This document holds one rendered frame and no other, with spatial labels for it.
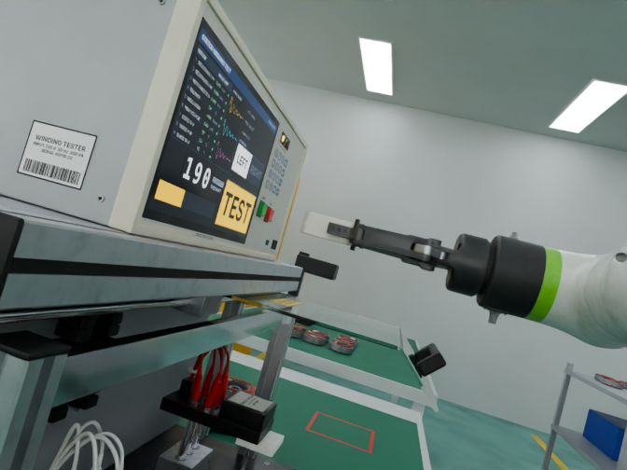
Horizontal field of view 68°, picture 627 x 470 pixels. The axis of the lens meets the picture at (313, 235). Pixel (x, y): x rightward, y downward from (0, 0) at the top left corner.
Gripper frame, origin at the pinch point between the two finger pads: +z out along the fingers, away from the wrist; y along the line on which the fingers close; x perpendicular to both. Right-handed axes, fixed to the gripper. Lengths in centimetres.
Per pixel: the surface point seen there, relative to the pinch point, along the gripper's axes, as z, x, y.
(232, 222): 9.7, -3.0, -9.0
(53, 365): 5.3, -13.8, -39.1
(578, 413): -236, -86, 512
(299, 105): 168, 186, 510
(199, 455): 9.8, -35.6, 3.9
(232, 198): 9.7, -0.4, -11.1
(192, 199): 9.7, -2.3, -20.6
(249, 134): 9.7, 7.1, -11.6
